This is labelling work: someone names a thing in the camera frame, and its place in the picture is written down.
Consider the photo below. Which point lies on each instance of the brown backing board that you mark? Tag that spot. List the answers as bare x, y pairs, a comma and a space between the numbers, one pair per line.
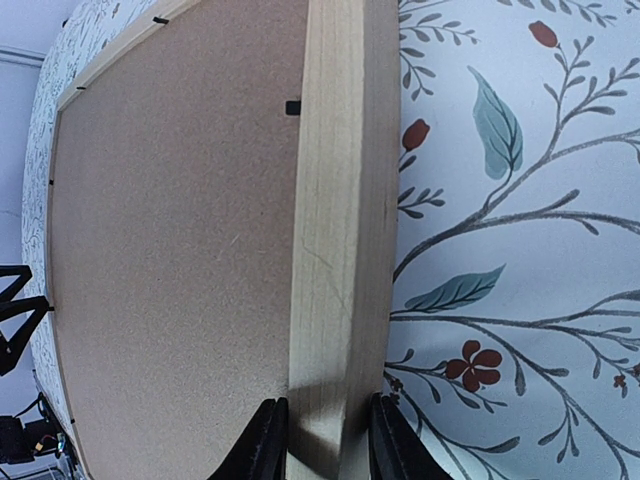
171, 239

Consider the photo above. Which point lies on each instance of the floral patterned table cover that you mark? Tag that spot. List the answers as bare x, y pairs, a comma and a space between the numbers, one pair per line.
513, 331

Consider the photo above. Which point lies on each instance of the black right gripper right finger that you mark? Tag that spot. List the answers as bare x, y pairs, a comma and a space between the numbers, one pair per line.
395, 451

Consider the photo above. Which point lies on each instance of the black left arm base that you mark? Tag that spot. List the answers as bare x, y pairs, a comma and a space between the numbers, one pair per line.
19, 440

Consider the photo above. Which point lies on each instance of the light wooden picture frame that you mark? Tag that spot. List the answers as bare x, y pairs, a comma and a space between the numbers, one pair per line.
344, 220

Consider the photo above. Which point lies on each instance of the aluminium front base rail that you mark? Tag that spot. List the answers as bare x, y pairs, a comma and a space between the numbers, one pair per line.
56, 439

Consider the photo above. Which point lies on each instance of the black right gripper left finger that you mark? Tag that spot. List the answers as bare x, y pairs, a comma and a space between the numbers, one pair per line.
260, 451

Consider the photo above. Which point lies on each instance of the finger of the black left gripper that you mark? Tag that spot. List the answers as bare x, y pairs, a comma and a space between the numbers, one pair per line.
13, 348
22, 274

